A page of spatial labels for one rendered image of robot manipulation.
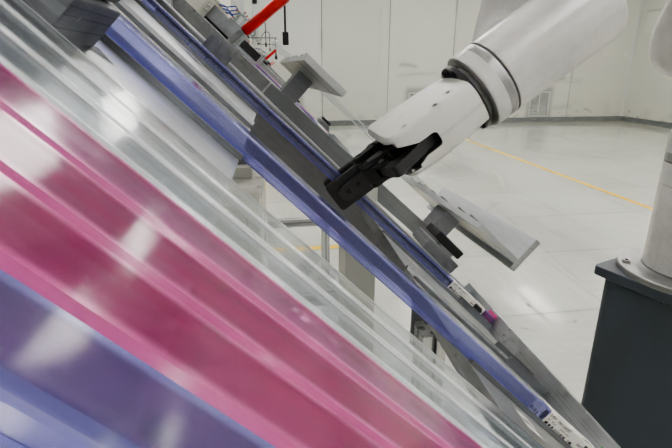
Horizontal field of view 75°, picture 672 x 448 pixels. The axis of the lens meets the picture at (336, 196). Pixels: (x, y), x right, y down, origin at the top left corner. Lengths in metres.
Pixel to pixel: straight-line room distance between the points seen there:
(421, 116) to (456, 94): 0.04
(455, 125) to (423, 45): 7.96
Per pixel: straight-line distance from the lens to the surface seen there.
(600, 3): 0.50
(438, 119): 0.42
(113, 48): 0.22
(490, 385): 0.29
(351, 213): 0.56
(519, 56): 0.46
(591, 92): 10.02
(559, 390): 0.50
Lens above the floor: 1.02
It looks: 16 degrees down
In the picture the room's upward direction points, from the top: straight up
